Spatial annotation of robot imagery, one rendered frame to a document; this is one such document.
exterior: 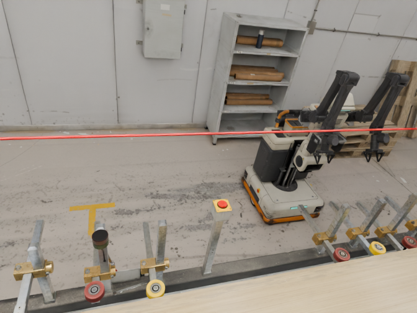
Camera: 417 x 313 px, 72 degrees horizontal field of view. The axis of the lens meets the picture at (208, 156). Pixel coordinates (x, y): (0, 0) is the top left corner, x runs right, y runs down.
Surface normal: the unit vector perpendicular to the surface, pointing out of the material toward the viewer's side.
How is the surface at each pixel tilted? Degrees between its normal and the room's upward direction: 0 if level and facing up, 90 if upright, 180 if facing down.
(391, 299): 0
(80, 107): 90
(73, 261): 0
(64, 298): 0
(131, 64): 90
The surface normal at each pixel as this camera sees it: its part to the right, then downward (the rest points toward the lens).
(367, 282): 0.14, -0.80
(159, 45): 0.27, 0.60
